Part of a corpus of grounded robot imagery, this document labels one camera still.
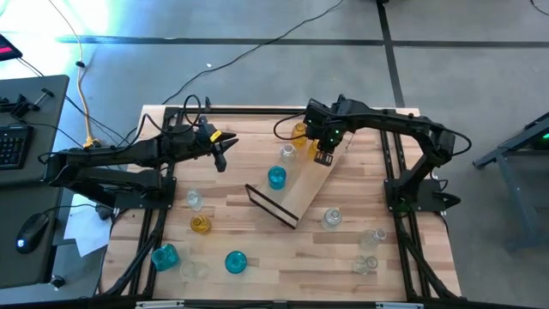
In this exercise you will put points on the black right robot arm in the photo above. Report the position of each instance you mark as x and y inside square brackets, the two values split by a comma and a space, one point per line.
[386, 118]

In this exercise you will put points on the dark grey desk top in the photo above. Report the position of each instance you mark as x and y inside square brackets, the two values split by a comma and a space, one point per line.
[47, 141]
[25, 270]

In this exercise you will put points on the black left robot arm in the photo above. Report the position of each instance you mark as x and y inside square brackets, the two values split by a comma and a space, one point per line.
[107, 159]

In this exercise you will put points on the clear wide ribbed glass vase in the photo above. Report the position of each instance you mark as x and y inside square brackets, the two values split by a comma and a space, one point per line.
[195, 201]

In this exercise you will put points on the black clamp tool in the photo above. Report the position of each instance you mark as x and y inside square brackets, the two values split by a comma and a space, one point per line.
[19, 107]

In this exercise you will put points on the grey metal stand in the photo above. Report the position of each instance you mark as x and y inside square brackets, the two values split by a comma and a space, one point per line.
[513, 197]

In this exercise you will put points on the blue diamond-pattern glass vase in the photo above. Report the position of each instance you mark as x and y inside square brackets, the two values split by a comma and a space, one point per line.
[276, 177]

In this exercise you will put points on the black metal table frame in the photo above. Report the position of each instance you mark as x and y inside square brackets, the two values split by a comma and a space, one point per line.
[389, 116]

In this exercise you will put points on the clear ribbed glass bottle vase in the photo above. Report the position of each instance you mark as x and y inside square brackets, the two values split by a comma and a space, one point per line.
[331, 219]

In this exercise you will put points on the red-lit black device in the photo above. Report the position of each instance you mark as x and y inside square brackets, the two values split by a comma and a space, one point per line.
[7, 49]

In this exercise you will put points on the blue emblem-embossed glass vase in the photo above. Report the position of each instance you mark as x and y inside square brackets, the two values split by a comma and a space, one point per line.
[236, 262]

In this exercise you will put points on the black knob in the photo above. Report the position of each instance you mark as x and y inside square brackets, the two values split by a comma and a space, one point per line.
[57, 281]

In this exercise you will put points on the black table clamp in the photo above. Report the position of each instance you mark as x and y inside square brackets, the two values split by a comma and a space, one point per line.
[208, 103]

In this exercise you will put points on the silver metal bracket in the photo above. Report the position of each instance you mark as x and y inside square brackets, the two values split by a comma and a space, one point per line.
[158, 304]
[399, 305]

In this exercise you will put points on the clear narrow-neck glass vase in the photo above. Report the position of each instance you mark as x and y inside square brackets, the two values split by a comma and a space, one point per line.
[369, 239]

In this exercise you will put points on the white paper sheet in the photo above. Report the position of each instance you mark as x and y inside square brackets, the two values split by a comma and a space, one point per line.
[86, 232]

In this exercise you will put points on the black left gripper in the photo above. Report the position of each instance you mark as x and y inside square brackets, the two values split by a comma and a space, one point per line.
[199, 143]

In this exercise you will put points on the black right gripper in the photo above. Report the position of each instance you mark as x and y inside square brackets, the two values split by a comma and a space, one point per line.
[323, 126]

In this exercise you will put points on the wooden shelf with black frame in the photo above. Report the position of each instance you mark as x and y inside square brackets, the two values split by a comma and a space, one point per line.
[300, 193]

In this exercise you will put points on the black keyboard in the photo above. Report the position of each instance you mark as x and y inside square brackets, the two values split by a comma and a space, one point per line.
[13, 148]

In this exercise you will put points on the black computer mouse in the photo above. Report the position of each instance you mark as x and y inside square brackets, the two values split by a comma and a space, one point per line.
[32, 232]

